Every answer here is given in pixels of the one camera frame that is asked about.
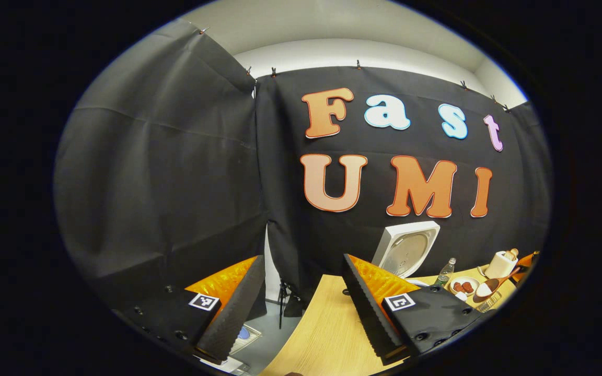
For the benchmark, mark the black tripod stand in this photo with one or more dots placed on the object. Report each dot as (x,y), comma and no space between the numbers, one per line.
(284,297)

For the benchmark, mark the white tray with blue item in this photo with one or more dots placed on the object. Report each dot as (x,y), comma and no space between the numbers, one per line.
(246,337)

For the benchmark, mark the brown wooden spoon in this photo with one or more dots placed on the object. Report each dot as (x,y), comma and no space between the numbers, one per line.
(502,281)

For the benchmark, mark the white toaster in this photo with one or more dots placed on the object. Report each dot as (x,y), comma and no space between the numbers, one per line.
(497,266)

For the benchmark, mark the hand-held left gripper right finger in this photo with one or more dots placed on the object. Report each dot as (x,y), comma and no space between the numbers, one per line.
(369,313)

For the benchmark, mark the black backdrop cloth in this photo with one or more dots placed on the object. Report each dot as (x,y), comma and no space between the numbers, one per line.
(165,172)

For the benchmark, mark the spoonful of white rice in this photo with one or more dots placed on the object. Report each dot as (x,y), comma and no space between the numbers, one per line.
(484,290)

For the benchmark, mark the white round plate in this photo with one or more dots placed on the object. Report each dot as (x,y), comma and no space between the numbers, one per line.
(460,279)

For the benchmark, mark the white flat box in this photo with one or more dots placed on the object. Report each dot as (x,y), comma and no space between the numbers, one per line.
(225,364)

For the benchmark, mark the white rice cooker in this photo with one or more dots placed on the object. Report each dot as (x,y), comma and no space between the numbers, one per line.
(405,250)

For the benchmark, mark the clear plastic water bottle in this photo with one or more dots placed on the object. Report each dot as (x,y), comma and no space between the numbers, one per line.
(443,274)

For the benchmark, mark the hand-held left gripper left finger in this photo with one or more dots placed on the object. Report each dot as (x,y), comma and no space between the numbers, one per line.
(235,313)

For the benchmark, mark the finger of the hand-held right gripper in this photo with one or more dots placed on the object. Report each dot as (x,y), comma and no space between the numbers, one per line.
(528,259)

